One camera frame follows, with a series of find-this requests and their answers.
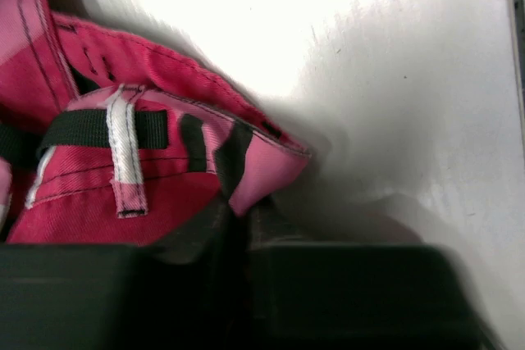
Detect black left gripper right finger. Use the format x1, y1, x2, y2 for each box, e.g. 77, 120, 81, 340
247, 201, 492, 349

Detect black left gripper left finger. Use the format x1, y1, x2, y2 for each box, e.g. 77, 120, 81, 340
1, 197, 243, 349

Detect pink camouflage trousers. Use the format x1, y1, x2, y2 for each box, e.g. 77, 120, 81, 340
1, 0, 309, 245

